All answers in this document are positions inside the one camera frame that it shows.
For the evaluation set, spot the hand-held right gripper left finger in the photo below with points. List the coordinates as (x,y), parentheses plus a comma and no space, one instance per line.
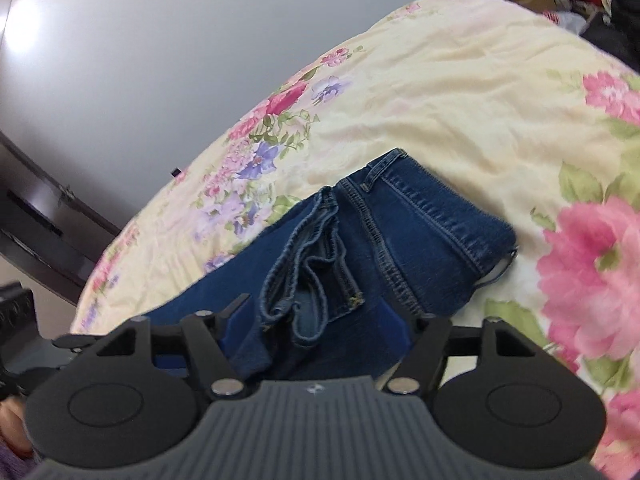
(235,325)

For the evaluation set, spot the purple fuzzy clothing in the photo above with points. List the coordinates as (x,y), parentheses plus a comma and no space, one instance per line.
(12,467)

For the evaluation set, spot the blue denim pants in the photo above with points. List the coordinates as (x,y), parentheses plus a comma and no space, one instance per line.
(415,230)

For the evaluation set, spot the person's left hand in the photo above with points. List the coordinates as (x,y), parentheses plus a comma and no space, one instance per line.
(11,425)

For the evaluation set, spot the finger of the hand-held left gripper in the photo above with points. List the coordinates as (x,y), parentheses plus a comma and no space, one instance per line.
(170,361)

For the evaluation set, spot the pile of dark clothes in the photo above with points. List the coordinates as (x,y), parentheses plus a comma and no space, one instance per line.
(610,20)

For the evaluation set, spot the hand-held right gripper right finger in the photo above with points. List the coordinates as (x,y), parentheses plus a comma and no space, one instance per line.
(392,327)

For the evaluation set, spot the dark wooden door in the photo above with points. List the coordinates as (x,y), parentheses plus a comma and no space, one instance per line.
(45,220)

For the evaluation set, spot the floral yellow quilt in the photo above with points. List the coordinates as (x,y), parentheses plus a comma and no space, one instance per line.
(450,110)

